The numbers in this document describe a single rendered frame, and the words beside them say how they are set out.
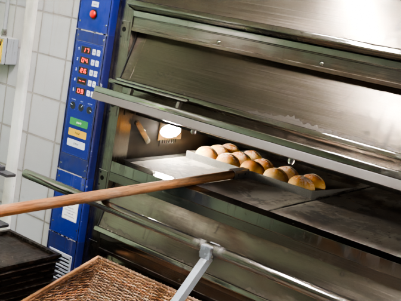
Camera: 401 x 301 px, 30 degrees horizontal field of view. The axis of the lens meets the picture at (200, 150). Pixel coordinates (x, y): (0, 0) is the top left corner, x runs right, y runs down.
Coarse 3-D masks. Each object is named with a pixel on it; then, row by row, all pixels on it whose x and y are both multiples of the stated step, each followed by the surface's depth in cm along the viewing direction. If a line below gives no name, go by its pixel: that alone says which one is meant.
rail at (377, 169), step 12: (120, 96) 235; (132, 96) 233; (156, 108) 227; (168, 108) 224; (204, 120) 216; (216, 120) 214; (240, 132) 209; (252, 132) 207; (288, 144) 200; (300, 144) 198; (324, 156) 194; (336, 156) 192; (372, 168) 186; (384, 168) 185
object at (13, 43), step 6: (0, 36) 280; (6, 42) 279; (12, 42) 281; (0, 48) 279; (6, 48) 279; (12, 48) 282; (0, 54) 279; (6, 54) 280; (12, 54) 282; (0, 60) 280; (6, 60) 281; (12, 60) 283
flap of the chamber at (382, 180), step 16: (96, 96) 241; (144, 112) 229; (160, 112) 226; (192, 128) 220; (208, 128) 215; (256, 144) 206; (272, 144) 203; (304, 160) 197; (320, 160) 194; (352, 176) 189; (368, 176) 187; (384, 176) 184
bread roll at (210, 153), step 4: (200, 148) 283; (204, 148) 282; (208, 148) 281; (212, 148) 282; (196, 152) 283; (200, 152) 282; (204, 152) 281; (208, 152) 280; (212, 152) 280; (216, 152) 281; (208, 156) 280; (212, 156) 280; (216, 156) 280
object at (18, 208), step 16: (192, 176) 243; (208, 176) 249; (224, 176) 256; (96, 192) 207; (112, 192) 212; (128, 192) 217; (144, 192) 223; (0, 208) 181; (16, 208) 184; (32, 208) 188; (48, 208) 194
